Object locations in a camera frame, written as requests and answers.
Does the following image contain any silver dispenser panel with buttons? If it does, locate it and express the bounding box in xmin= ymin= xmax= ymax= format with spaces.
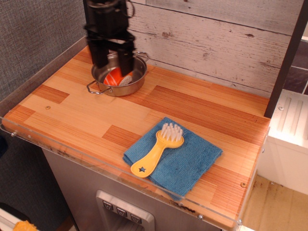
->
xmin=96 ymin=190 xmax=155 ymax=231

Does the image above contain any dark vertical post right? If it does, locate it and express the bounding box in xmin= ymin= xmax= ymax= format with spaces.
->
xmin=264 ymin=0 xmax=308 ymax=118

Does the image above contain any yellow scrub brush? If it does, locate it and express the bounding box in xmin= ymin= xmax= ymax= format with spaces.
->
xmin=130 ymin=123 xmax=184 ymax=178

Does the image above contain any orange salmon sushi toy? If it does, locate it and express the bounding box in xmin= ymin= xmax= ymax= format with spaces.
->
xmin=103 ymin=67 xmax=132 ymax=86

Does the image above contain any yellow object at bottom corner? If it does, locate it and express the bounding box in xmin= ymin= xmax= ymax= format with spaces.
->
xmin=13 ymin=220 xmax=38 ymax=231

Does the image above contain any clear acrylic edge guard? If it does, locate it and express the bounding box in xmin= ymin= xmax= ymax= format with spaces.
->
xmin=2 ymin=111 xmax=270 ymax=231

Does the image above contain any stainless steel pot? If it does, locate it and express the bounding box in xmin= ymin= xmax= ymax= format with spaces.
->
xmin=87 ymin=51 xmax=149 ymax=97

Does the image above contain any blue folded cloth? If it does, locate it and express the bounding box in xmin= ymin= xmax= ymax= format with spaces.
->
xmin=123 ymin=117 xmax=223 ymax=201

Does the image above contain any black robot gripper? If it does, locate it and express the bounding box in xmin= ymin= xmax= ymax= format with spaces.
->
xmin=84 ymin=0 xmax=135 ymax=76

